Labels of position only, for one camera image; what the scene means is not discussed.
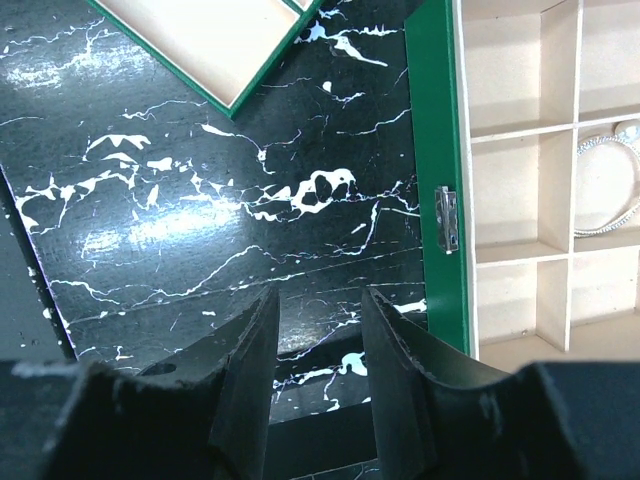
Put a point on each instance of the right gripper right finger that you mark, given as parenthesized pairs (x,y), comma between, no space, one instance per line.
(440,414)

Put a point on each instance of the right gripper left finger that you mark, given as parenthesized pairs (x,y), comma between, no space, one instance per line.
(202,413)

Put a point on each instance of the beige jewelry tray insert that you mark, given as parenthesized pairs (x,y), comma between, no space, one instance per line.
(221,49)

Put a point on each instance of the green jewelry box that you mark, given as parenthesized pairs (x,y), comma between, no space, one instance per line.
(525,122)

